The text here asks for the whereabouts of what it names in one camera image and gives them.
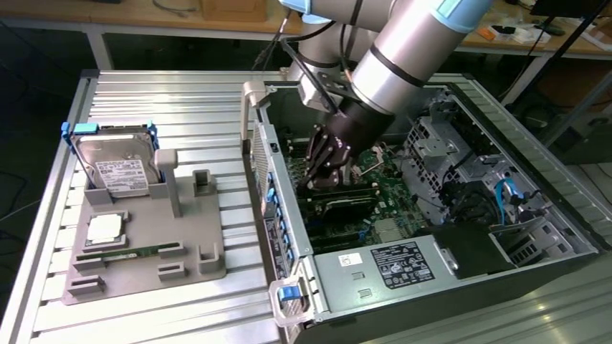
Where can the green RAM stick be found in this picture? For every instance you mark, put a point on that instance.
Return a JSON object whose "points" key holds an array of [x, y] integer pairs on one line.
{"points": [[134, 251]]}

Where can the blue disk caddy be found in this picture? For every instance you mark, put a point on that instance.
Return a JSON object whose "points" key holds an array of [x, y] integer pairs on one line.
{"points": [[83, 128]]}

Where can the orange black small device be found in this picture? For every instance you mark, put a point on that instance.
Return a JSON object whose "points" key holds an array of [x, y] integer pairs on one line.
{"points": [[502, 30]]}

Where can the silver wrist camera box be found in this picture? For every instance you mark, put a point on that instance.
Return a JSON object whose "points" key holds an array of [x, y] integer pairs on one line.
{"points": [[315, 98]]}

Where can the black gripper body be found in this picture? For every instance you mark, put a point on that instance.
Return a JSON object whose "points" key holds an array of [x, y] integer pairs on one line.
{"points": [[363, 129]]}

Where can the metal socket cover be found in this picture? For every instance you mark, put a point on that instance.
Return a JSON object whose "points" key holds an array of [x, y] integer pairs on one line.
{"points": [[375, 165]]}

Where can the open black PC case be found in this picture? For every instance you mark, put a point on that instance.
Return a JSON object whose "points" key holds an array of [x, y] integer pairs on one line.
{"points": [[526, 304]]}

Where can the black monitor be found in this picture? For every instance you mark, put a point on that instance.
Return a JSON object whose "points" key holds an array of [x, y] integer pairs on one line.
{"points": [[574, 5]]}

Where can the silver chipset heatsink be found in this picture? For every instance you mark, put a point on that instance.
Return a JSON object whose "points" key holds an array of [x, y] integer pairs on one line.
{"points": [[387, 230]]}

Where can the metal disk bay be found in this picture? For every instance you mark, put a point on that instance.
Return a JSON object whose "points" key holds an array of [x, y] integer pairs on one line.
{"points": [[438, 143]]}

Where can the black stand pole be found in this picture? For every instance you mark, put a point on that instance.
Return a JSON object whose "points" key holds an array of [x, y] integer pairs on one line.
{"points": [[566, 43]]}

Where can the grey parts rack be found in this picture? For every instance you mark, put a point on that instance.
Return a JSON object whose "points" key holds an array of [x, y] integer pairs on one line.
{"points": [[191, 233]]}

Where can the silver hard disk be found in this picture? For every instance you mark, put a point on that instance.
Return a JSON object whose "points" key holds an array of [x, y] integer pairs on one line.
{"points": [[115, 161]]}

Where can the green motherboard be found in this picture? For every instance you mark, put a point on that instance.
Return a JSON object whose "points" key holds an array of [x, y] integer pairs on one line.
{"points": [[397, 200]]}

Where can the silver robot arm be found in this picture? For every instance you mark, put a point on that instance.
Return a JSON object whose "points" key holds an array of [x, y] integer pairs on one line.
{"points": [[411, 53]]}

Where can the blue card retention clip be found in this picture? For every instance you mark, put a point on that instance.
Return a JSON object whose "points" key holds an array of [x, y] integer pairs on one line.
{"points": [[275, 197], [291, 256], [282, 212], [285, 227], [289, 241]]}

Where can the silver CPU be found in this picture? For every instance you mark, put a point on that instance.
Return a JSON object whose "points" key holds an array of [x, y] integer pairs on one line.
{"points": [[106, 229]]}

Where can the wooden desk metal legs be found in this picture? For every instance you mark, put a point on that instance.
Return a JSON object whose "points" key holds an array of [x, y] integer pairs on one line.
{"points": [[143, 21], [574, 39]]}

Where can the grey power supply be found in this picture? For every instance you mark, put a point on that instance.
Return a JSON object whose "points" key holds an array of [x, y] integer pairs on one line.
{"points": [[354, 272]]}

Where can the black floor box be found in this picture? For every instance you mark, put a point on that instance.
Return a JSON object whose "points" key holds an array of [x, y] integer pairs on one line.
{"points": [[583, 139]]}

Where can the blue case release latch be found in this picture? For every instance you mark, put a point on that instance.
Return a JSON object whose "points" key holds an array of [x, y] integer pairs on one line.
{"points": [[290, 293]]}

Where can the black plastic shroud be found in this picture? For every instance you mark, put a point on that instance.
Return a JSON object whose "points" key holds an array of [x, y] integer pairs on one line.
{"points": [[469, 251]]}

